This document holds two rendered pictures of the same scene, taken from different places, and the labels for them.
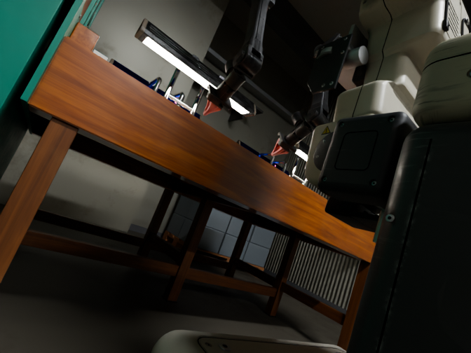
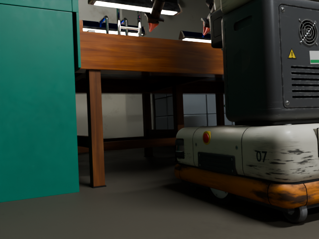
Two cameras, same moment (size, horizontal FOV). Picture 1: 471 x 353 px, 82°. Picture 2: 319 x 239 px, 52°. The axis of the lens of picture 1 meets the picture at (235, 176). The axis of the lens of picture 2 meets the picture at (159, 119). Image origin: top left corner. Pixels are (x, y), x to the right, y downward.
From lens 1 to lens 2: 0.93 m
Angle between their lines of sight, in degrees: 12
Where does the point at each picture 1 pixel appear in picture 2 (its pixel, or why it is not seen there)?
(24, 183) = (92, 103)
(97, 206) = not seen: hidden behind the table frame
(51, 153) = (95, 86)
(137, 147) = (127, 67)
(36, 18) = (68, 31)
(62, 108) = (91, 64)
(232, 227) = (211, 106)
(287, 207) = not seen: hidden behind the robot
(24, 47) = (70, 45)
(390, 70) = not seen: outside the picture
